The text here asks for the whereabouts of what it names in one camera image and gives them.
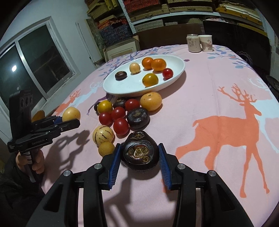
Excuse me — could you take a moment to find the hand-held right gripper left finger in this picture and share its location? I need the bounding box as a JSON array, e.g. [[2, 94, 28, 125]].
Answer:
[[26, 143, 122, 227]]

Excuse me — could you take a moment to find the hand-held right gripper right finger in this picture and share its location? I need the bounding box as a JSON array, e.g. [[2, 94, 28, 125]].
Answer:
[[158, 143, 254, 227]]

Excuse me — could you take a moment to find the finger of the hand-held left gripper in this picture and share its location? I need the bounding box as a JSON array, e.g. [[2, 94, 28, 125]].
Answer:
[[36, 119, 81, 138], [33, 116, 63, 128]]

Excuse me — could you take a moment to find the pale yellow pepino melon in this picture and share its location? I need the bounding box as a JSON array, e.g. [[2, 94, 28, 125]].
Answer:
[[129, 62, 140, 74], [62, 107, 81, 122]]

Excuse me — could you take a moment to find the small yellow round fruit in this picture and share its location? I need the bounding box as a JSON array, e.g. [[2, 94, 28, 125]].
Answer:
[[98, 141, 115, 157]]

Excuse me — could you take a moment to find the dark purple mangosteen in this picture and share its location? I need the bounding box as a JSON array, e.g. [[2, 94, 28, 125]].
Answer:
[[121, 130, 159, 171], [115, 71, 128, 81], [113, 97, 129, 108], [126, 107, 150, 129]]

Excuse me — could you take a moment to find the purple-striped pepino melon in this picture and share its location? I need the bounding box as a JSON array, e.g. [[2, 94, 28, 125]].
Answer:
[[92, 125, 115, 145]]

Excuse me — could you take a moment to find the red cherry tomato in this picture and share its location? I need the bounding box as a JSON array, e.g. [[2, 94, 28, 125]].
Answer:
[[99, 112, 113, 126], [113, 118, 130, 136], [111, 107, 126, 121], [162, 68, 173, 80], [124, 99, 140, 112]]

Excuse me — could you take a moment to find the yellow-orange citrus fruit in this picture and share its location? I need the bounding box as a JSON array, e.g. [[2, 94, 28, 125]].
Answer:
[[140, 92, 163, 111]]

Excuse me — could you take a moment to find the white oval plate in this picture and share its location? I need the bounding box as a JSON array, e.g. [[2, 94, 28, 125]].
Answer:
[[103, 54, 186, 97]]

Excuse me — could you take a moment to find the orange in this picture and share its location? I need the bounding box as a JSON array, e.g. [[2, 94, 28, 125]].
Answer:
[[142, 57, 154, 70], [151, 58, 167, 71]]

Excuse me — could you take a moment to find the person's left forearm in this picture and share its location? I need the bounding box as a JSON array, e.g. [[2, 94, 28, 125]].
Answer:
[[0, 160, 47, 227]]

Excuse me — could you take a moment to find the person's left hand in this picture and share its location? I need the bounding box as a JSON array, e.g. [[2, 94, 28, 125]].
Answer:
[[17, 150, 45, 174]]

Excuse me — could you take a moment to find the white framed sliding window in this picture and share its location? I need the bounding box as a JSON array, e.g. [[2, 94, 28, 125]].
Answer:
[[0, 16, 81, 138]]

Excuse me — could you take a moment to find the cardboard box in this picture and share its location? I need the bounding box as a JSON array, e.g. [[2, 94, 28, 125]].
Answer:
[[102, 35, 141, 63]]

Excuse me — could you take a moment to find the grey-green stone slab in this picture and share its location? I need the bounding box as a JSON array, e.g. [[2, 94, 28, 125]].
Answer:
[[86, 18, 107, 52]]

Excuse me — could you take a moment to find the pink deer printed tablecloth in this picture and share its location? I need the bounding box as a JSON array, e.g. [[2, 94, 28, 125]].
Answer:
[[41, 44, 279, 227]]

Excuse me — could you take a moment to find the stack of blue patterned boxes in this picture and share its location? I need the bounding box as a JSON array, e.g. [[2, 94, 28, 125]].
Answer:
[[99, 23, 133, 47]]

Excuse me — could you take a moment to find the stack of orange patterned boxes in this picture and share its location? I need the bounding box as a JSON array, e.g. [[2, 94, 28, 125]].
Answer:
[[97, 17, 129, 30]]

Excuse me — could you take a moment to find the grey metal shelf rack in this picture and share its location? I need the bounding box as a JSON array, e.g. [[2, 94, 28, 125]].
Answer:
[[118, 0, 268, 36]]

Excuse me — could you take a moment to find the beige drink can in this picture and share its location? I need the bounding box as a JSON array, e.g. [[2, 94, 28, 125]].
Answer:
[[186, 34, 202, 53]]

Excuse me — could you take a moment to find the printed paper cup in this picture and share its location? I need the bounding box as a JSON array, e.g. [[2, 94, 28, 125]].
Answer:
[[198, 35, 213, 52]]

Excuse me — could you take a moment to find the dark wooden chair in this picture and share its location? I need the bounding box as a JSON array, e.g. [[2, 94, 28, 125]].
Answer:
[[138, 23, 204, 50]]

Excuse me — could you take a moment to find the black round stool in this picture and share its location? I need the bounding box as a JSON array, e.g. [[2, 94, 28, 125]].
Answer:
[[265, 75, 279, 93]]

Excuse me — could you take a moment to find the stack of woven straw boxes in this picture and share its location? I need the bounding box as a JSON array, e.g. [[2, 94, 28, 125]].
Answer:
[[87, 0, 215, 33]]

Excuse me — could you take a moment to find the stack of red patterned boxes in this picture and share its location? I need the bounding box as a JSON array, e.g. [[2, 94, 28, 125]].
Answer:
[[124, 0, 162, 13]]

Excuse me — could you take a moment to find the black glossy panel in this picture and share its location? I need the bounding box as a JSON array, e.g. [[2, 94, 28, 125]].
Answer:
[[202, 19, 272, 76]]

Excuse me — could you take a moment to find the pink folded cloth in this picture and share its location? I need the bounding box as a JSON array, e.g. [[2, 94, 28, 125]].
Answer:
[[204, 17, 227, 23]]

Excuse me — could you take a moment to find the stack of yellow flat boxes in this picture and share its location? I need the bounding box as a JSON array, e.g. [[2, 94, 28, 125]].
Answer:
[[215, 4, 264, 27]]

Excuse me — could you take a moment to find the white leaning wall strip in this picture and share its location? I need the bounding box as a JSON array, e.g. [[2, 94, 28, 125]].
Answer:
[[75, 22, 98, 70]]

